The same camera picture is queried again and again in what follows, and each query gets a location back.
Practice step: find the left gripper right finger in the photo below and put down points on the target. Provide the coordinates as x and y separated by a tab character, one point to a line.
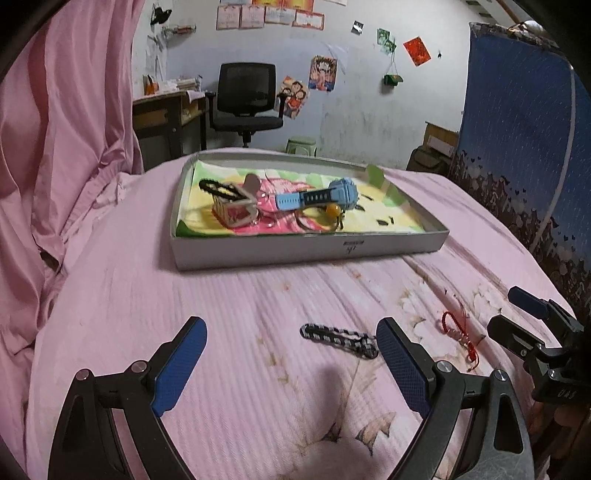
426	385

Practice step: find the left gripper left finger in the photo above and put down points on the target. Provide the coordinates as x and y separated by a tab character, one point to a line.
166	373

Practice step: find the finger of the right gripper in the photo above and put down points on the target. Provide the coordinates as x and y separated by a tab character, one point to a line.
555	317
515	339

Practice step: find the brown hair tie yellow bead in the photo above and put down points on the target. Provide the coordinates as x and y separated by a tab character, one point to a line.
321	219

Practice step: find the blue digital watch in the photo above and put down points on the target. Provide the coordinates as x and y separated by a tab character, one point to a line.
343	192

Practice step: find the pink bed sheet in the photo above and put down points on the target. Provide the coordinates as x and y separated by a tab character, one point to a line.
263	403

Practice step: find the white shallow cardboard box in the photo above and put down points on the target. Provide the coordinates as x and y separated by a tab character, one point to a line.
199	253

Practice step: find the blue starry curtain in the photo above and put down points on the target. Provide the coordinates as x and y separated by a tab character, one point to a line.
524	151

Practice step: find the brown cardboard box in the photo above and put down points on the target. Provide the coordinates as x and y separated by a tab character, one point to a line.
436	153

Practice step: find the dark wooden desk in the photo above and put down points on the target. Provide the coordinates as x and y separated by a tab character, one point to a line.
159	121

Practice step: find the green plastic stool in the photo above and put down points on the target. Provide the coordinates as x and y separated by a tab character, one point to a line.
303	146

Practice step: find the green hanging ornament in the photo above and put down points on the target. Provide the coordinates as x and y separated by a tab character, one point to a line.
392	80

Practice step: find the pink blanket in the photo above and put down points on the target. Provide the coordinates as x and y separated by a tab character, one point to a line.
66	133

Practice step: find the black office chair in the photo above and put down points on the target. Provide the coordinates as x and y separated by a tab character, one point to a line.
245	101

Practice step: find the cartoon family poster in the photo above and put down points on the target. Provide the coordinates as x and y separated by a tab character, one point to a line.
295	94

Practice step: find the anime character poster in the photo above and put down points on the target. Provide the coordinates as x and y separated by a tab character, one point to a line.
323	73

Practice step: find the red paper on wall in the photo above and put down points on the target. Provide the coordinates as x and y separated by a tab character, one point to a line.
417	51

